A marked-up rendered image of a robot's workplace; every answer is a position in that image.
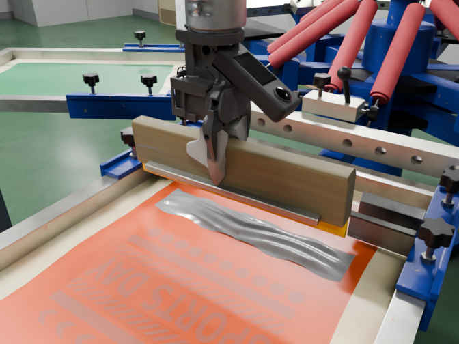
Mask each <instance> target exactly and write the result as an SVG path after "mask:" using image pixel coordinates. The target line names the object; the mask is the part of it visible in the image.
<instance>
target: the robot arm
mask: <svg viewBox="0 0 459 344"><path fill-rule="evenodd" d="M184 2H185V18H186V25H187V26H188V27H187V28H186V29H183V28H178V29H176V40H180V41H184V50H185V64H186V65H183V66H180V67H179V68H178V69H177V73H176V75H175V76H173V77H171V78H170V85H171V104H172V114H173V115H178V116H181V117H183V118H184V119H186V120H189V121H193V122H197V121H199V120H202V121H203V124H202V126H201V127H200V129H199V138H198V140H195V141H190V142H188V143H187V145H186V151H187V153H188V155H189V156H190V157H191V158H193V159H195V160H196V161H198V162H200V163H201V164H203V165H204V166H205V167H207V168H208V170H209V173H210V177H211V179H212V181H213V183H214V184H215V185H219V184H220V183H221V181H222V180H223V178H224V177H225V176H226V172H225V163H226V158H225V149H226V146H227V142H228V137H231V138H234V139H239V140H242V141H247V137H248V136H249V128H250V123H251V101H252V102H253V103H254V104H255V105H256V106H257V107H258V108H259V109H260V110H261V111H262V112H263V113H264V114H265V115H266V116H267V117H269V118H270V119H271V120H272V121H273V122H275V123H277V122H280V121H281V120H282V119H284V118H286V117H287V116H289V115H290V114H292V113H293V112H294V111H295V109H296V108H297V107H298V105H299V104H300V102H301V101H300V99H299V98H298V97H297V96H296V95H295V94H294V93H293V92H292V91H291V90H290V89H288V88H287V87H286V86H285V85H284V84H283V83H282V82H281V81H280V80H279V79H278V78H277V77H276V76H275V75H274V74H273V73H272V72H271V71H270V70H269V69H268V68H267V67H265V66H264V65H263V64H262V63H261V62H260V61H259V60H258V59H257V58H256V57H255V56H254V55H252V54H251V53H250V52H249V51H248V50H247V49H246V48H245V47H244V46H243V45H242V44H241V42H243V41H244V36H245V29H244V28H243V27H244V26H245V25H246V21H247V0H184ZM184 66H186V67H184ZM180 68H182V70H181V71H178V70H179V69H180ZM183 68H186V69H183ZM184 76H186V77H184ZM180 77H183V78H180ZM174 89H175V93H174ZM175 99H176V104H175Z"/></svg>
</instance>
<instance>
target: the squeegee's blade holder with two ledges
mask: <svg viewBox="0 0 459 344"><path fill-rule="evenodd" d="M145 169H147V170H149V171H153V172H155V173H159V174H161V175H165V176H167V177H170V178H173V179H175V180H179V181H181V182H185V183H187V184H191V185H194V186H197V187H200V188H203V189H206V190H209V191H212V192H215V193H218V194H220V195H224V196H226V197H230V198H233V199H236V200H239V201H242V202H245V203H248V204H251V205H254V206H257V207H260V208H263V209H265V210H269V211H272V212H275V213H278V214H281V215H284V216H287V217H290V218H293V219H296V220H299V221H302V222H304V223H308V224H310V225H314V226H317V225H318V224H319V222H320V218H321V215H319V214H316V213H313V212H309V211H307V210H303V209H301V208H297V207H294V206H291V205H288V204H285V203H281V202H278V201H275V200H272V199H269V198H266V197H262V196H259V195H256V194H253V193H250V192H247V191H244V190H241V189H238V188H234V187H231V186H228V185H225V184H221V183H220V184H219V185H215V184H214V183H213V181H212V180H209V179H206V178H203V177H200V176H197V175H193V174H191V173H187V172H184V171H181V170H178V169H174V168H171V167H168V166H165V165H163V164H159V163H156V162H152V161H149V162H147V163H145Z"/></svg>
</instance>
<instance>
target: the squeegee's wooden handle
mask: <svg viewBox="0 0 459 344"><path fill-rule="evenodd" d="M132 129H133V136H134V140H135V148H136V152H137V159H138V162H142V163H144V164H145V163H147V162H149V161H152V162H156V163H159V164H163V165H165V166H168V167H171V168H174V169H178V170H181V171H184V172H187V173H191V174H193V175H197V176H200V177H203V178H206V179H209V180H212V179H211V177H210V173H209V170H208V168H207V167H205V166H204V165H203V164H201V163H200V162H198V161H196V160H195V159H193V158H192V157H190V156H189V155H188V153H187V151H186V145H187V143H188V142H190V141H195V140H198V138H199V130H198V129H195V128H190V127H187V126H182V125H179V124H174V123H171V122H168V121H163V120H159V119H154V118H151V117H146V116H143V115H141V116H139V117H137V118H136V119H134V120H133V121H132ZM225 158H226V163H225V172H226V176H225V177H224V178H223V180H222V181H221V184H225V185H228V186H231V187H234V188H238V189H241V190H244V191H247V192H250V193H253V194H256V195H259V196H262V197H266V198H269V199H272V200H275V201H278V202H281V203H285V204H288V205H291V206H294V207H297V208H301V209H303V210H307V211H309V212H313V213H316V214H319V215H321V218H320V221H322V222H325V223H328V224H331V225H335V226H337V227H341V228H342V227H343V226H344V225H345V224H346V222H347V220H348V219H349V218H350V216H351V211H352V201H353V195H354V185H355V180H356V174H357V172H356V169H354V168H351V167H346V166H343V165H340V164H335V163H332V162H327V161H323V160H318V159H315V158H310V157H307V156H302V155H299V154H294V153H291V152H286V151H283V150H280V149H275V148H271V147H267V146H263V145H258V144H255V143H250V142H247V141H242V140H239V139H234V138H231V137H228V142H227V146H226V149H225Z"/></svg>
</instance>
